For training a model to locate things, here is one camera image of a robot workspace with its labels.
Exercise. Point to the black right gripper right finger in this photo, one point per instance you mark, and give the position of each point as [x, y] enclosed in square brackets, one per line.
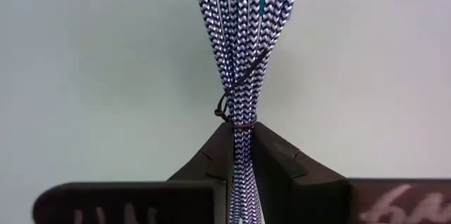
[317, 199]

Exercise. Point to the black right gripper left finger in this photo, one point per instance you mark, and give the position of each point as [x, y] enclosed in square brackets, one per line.
[141, 203]

